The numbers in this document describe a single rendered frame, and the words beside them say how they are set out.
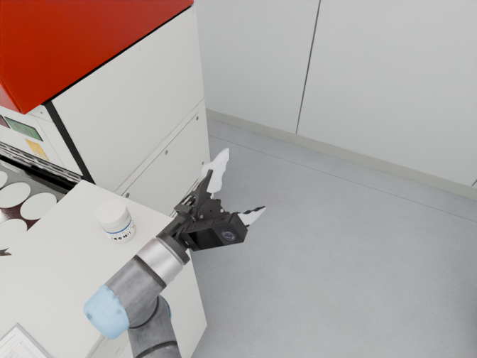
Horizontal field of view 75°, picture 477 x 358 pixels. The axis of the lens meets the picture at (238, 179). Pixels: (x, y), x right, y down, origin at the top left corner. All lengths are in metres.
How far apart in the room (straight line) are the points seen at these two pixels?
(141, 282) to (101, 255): 0.33
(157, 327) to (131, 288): 0.11
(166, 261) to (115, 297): 0.09
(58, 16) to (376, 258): 1.83
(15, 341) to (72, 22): 0.70
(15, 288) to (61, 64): 0.53
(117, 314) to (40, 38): 0.60
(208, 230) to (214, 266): 1.34
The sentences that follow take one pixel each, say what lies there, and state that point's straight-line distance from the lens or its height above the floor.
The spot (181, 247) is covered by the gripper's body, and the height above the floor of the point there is 1.19.
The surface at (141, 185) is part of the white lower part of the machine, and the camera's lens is 1.27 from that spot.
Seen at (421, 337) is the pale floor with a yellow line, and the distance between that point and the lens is 1.93.
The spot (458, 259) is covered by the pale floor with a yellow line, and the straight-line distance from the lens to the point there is 2.25.
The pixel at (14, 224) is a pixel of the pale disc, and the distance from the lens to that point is 1.11.
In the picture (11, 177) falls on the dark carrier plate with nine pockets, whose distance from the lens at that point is 1.25.
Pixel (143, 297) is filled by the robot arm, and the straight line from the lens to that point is 0.54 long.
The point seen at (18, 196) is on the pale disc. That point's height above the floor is 0.90.
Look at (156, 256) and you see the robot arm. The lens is 0.53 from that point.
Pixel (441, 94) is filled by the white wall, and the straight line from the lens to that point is 2.12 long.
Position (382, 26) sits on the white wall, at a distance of 1.97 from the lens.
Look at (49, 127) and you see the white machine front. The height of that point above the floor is 1.15.
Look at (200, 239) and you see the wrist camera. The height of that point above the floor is 1.20.
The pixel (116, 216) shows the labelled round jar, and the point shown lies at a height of 1.06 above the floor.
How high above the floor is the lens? 1.66
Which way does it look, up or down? 49 degrees down
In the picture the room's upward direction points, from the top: straight up
